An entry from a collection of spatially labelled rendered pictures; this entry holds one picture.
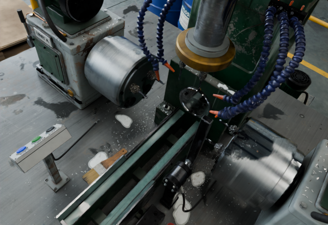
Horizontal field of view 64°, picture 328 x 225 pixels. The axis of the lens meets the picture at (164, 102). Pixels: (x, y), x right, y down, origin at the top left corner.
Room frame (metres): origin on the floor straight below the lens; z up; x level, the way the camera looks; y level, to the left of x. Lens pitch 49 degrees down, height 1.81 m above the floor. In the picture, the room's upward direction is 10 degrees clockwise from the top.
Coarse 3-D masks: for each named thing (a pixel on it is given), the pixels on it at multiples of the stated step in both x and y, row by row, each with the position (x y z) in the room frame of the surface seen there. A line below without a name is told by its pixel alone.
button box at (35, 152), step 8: (56, 128) 0.44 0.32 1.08; (64, 128) 0.44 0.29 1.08; (48, 136) 0.40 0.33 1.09; (56, 136) 0.41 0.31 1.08; (64, 136) 0.42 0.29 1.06; (32, 144) 0.37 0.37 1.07; (40, 144) 0.37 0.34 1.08; (48, 144) 0.38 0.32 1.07; (56, 144) 0.39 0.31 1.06; (24, 152) 0.34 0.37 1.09; (32, 152) 0.34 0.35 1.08; (40, 152) 0.35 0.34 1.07; (48, 152) 0.36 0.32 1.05; (16, 160) 0.31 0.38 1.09; (24, 160) 0.32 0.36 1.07; (32, 160) 0.33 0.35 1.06; (40, 160) 0.34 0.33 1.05; (24, 168) 0.30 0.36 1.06
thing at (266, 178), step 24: (216, 144) 0.49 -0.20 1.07; (240, 144) 0.45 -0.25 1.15; (264, 144) 0.46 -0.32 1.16; (288, 144) 0.48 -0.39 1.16; (216, 168) 0.41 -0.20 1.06; (240, 168) 0.40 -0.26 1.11; (264, 168) 0.39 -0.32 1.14; (288, 168) 0.40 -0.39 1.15; (240, 192) 0.36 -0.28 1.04; (264, 192) 0.34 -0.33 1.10
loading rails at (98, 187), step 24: (168, 120) 0.67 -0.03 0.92; (144, 144) 0.53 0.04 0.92; (168, 144) 0.62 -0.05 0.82; (120, 168) 0.42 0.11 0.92; (168, 168) 0.47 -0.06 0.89; (96, 192) 0.32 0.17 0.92; (144, 192) 0.34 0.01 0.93; (72, 216) 0.23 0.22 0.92; (96, 216) 0.27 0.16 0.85; (120, 216) 0.26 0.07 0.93
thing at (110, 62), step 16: (96, 48) 0.78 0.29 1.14; (112, 48) 0.77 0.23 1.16; (128, 48) 0.78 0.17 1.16; (96, 64) 0.72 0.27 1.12; (112, 64) 0.71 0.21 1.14; (128, 64) 0.70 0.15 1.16; (144, 64) 0.75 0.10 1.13; (96, 80) 0.69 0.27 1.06; (112, 80) 0.66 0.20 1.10; (128, 80) 0.67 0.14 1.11; (144, 80) 0.75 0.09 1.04; (112, 96) 0.64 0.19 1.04; (128, 96) 0.67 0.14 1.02
